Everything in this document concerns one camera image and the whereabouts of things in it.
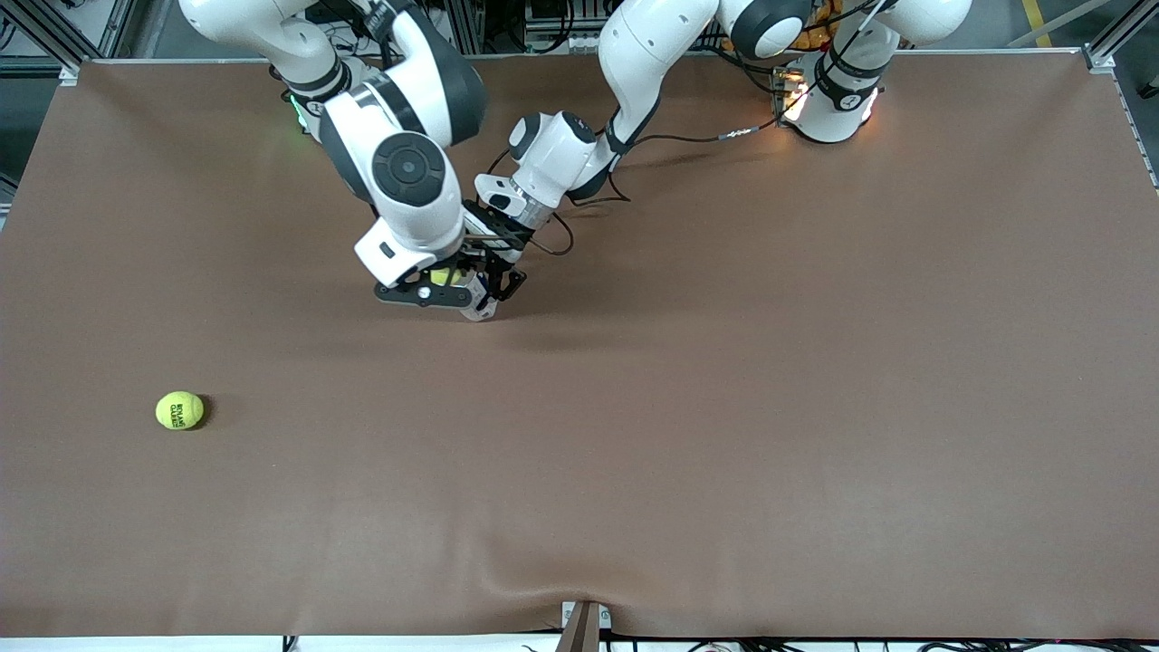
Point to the yellow tennis ball black print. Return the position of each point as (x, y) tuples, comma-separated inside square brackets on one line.
[(179, 410)]

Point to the orange net bag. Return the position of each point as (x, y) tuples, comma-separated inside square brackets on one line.
[(812, 34)]

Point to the clear tennis ball can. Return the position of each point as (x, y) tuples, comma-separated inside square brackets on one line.
[(480, 308)]

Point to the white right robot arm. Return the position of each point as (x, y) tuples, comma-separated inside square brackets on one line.
[(407, 109)]

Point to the brown table mat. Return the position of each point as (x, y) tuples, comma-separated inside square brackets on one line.
[(579, 498)]

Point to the white table corner bracket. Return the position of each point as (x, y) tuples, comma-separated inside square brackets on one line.
[(1098, 62), (69, 75)]

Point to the aluminium frame profile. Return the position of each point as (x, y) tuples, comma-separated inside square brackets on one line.
[(1123, 32), (116, 32)]

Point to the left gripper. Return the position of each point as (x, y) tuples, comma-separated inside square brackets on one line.
[(494, 227)]

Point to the wooden post with metal bracket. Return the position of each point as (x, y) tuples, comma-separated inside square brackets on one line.
[(582, 627)]

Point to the white power strip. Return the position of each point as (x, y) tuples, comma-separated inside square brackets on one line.
[(561, 43)]

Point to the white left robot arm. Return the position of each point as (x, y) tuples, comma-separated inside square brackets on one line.
[(652, 63)]

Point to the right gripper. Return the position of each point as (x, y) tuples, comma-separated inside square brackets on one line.
[(461, 263)]

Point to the plain yellow tennis ball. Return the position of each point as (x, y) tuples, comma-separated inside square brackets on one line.
[(445, 276)]

